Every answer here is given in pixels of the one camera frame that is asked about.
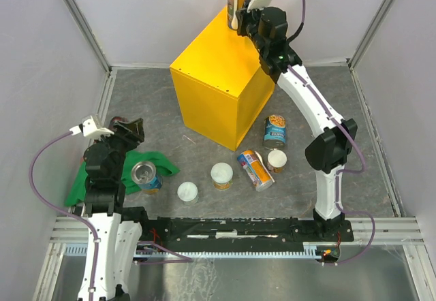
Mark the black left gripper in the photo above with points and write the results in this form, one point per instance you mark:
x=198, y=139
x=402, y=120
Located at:
x=134, y=130

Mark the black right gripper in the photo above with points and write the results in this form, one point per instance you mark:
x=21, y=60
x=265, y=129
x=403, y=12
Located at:
x=242, y=16

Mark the blue yellow can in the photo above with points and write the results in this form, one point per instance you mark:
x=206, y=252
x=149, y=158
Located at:
x=252, y=163

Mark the small can white lid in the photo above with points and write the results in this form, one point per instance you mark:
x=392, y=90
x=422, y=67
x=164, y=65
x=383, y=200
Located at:
x=276, y=161

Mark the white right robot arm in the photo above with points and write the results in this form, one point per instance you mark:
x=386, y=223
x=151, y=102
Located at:
x=333, y=135

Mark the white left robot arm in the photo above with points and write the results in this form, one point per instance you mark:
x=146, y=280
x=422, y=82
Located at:
x=114, y=230

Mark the open blue tin can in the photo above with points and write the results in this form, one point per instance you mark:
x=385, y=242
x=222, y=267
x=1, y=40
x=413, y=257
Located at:
x=145, y=175

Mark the yellow wooden cabinet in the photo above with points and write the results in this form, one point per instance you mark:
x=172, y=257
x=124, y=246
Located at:
x=220, y=86

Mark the small jar white lid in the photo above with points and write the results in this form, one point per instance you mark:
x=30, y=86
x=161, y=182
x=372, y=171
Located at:
x=188, y=193

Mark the green cloth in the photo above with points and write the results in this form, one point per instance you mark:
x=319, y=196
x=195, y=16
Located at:
x=163, y=166

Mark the yellow can white lid middle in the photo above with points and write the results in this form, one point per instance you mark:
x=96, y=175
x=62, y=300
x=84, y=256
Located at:
x=222, y=174

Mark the blue soup can lying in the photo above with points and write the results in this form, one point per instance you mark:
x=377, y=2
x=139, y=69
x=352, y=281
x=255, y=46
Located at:
x=274, y=132

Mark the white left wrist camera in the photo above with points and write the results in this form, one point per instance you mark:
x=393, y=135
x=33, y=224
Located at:
x=91, y=128

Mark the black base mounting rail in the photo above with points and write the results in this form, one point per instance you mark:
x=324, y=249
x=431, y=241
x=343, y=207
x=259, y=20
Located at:
x=228, y=235

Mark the light blue cable duct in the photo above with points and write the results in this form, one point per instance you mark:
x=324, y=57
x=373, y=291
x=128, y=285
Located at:
x=309, y=252

